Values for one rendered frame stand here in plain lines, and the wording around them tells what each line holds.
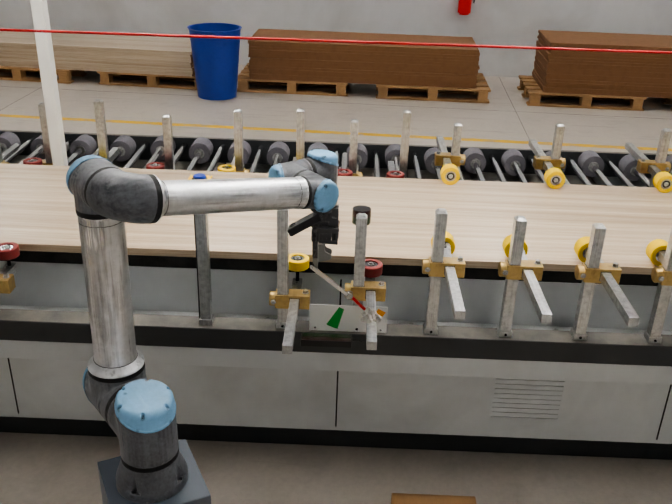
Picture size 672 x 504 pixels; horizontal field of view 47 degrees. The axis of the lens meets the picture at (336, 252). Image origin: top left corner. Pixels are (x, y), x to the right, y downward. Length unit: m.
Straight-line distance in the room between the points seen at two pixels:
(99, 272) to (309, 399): 1.30
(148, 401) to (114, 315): 0.23
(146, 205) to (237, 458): 1.59
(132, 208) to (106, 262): 0.22
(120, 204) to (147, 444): 0.62
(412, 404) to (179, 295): 0.99
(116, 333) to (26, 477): 1.28
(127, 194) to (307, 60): 6.59
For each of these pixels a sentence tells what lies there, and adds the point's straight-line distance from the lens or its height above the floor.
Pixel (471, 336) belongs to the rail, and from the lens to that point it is 2.63.
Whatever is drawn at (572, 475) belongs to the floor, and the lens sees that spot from 3.26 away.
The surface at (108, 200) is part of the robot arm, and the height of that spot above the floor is 1.40.
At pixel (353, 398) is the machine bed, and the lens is 3.03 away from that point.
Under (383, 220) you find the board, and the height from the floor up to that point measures 0.90.
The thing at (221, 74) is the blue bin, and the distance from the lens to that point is 8.05.
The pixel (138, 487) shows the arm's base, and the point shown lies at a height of 0.65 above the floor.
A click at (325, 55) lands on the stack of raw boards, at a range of 8.27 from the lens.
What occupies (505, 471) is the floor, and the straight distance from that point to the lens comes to 3.20.
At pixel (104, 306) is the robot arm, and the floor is 1.08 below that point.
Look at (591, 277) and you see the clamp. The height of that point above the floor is 0.94.
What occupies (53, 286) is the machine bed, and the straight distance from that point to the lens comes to 2.99.
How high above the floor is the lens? 2.07
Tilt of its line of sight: 26 degrees down
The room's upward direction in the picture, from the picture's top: 2 degrees clockwise
